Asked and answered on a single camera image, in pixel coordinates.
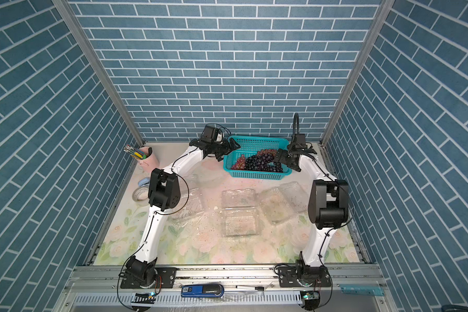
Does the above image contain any teal metal bracket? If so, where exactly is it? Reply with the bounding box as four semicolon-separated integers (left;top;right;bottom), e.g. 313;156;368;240
340;285;384;296

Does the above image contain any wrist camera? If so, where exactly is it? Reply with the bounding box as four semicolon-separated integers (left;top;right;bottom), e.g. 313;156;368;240
200;124;224;144
291;133;307;148

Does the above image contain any tape roll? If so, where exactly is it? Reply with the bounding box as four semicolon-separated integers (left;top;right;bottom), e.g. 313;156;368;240
132;187;149;205

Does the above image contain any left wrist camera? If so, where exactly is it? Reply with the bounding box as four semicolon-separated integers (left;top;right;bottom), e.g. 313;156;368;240
200;124;224;144

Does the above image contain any red grape bunch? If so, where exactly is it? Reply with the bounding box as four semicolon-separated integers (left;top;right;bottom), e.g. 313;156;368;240
231;154;246;170

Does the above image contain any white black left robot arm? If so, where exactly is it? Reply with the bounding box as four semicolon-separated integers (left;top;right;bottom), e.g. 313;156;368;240
119;138;241;288

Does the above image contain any blue black handheld device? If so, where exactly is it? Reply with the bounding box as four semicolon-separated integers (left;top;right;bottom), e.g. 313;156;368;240
181;283;225;298

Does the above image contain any black marker pen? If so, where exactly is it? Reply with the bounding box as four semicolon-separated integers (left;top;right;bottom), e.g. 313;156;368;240
236;285;265;291

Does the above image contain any teal plastic basket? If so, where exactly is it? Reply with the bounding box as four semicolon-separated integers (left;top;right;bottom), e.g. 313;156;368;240
223;135;292;180

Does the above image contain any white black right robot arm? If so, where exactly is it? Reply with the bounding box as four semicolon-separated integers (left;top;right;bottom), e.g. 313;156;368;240
276;145;350;287

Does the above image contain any small blue stapler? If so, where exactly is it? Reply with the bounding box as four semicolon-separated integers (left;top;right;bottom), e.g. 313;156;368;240
138;178;150;187

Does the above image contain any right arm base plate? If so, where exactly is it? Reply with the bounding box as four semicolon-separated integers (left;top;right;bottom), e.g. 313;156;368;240
275;266;332;289

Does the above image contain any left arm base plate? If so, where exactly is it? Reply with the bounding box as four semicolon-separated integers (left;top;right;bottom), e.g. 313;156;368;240
120;267;177;289

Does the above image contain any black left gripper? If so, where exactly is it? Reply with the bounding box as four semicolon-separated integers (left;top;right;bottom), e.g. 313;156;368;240
209;138;241;161

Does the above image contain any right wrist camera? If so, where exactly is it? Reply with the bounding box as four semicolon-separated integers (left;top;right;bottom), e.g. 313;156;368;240
291;133;307;148

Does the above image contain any clear clamshell container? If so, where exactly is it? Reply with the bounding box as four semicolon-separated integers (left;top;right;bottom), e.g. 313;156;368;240
257;182;308;224
221;188;259;238
169;174;205;220

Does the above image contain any pink pen cup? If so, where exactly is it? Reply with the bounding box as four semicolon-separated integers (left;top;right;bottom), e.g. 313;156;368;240
138;147;159;173

